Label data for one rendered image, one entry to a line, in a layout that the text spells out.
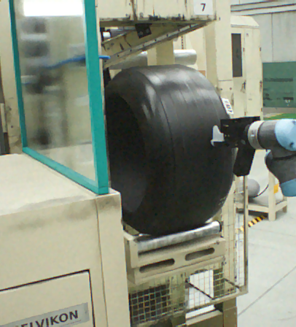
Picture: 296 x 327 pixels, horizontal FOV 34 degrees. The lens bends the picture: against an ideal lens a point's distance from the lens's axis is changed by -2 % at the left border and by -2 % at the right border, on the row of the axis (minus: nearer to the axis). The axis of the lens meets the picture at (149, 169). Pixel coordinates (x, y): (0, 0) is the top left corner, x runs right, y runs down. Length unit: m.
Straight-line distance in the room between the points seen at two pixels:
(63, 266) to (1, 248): 0.10
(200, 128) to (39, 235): 0.80
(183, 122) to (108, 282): 0.71
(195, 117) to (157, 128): 0.12
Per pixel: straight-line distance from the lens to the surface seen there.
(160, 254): 1.60
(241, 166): 1.35
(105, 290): 0.84
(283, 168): 1.21
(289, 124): 1.18
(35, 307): 0.81
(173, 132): 1.41
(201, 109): 1.49
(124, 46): 1.98
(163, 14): 1.91
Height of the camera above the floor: 1.47
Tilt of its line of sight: 12 degrees down
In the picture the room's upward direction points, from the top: 3 degrees counter-clockwise
